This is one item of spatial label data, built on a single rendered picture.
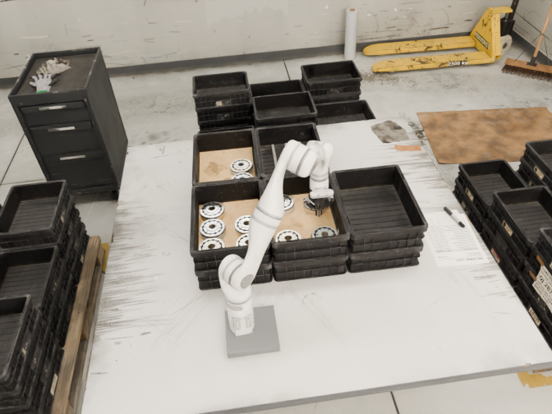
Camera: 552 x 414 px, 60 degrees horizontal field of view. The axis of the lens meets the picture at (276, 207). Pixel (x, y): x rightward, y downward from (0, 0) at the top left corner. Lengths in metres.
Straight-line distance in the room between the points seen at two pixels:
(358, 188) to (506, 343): 0.85
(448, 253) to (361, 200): 0.42
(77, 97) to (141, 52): 2.15
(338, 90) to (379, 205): 1.62
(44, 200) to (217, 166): 1.11
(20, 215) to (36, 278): 0.41
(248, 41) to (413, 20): 1.71
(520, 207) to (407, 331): 1.34
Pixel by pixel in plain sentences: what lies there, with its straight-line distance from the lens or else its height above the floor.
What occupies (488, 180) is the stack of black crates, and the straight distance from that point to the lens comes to 3.30.
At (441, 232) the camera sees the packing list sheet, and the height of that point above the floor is 0.70.
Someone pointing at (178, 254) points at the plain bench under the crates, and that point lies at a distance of 2.13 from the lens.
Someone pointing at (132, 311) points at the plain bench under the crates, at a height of 0.70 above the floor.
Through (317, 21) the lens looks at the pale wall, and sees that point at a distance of 5.18.
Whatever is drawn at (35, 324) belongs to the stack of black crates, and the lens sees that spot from 2.40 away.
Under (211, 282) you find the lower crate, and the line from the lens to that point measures 1.94.
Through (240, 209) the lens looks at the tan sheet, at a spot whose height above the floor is 0.83.
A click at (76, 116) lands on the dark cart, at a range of 3.24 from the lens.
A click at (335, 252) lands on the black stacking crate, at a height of 0.84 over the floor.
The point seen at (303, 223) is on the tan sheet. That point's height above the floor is 0.83.
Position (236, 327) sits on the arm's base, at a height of 0.78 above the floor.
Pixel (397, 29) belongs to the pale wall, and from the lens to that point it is 5.46.
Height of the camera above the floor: 2.22
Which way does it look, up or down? 42 degrees down
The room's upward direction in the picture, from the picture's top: 4 degrees counter-clockwise
